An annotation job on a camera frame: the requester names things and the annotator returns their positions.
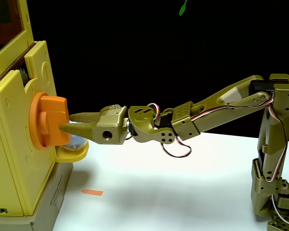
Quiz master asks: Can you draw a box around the orange vending machine knob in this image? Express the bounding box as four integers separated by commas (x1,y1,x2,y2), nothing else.
28,92,72,151

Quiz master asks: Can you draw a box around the yellow toy vending machine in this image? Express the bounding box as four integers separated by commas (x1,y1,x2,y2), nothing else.
0,0,90,216

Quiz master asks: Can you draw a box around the clear toy capsule ball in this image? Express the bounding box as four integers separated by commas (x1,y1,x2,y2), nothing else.
62,134,87,151

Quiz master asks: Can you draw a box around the orange paper arrow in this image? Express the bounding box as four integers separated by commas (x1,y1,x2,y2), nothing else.
80,189,104,197

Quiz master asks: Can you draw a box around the grey cardboard box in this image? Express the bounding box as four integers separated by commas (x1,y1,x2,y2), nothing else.
0,162,74,231

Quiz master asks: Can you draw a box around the green leaf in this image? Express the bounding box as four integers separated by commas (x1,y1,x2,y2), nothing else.
178,0,188,16

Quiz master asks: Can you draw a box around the red white black servo cable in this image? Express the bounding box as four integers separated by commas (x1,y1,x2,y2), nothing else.
146,103,163,120
160,139,192,158
191,97,288,182

